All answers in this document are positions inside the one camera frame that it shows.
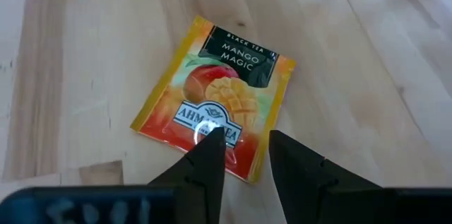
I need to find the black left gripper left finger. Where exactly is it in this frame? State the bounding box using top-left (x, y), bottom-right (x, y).
top-left (147, 126), bottom-right (227, 224)

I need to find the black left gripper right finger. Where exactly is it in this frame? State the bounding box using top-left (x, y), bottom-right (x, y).
top-left (268, 129), bottom-right (384, 224)

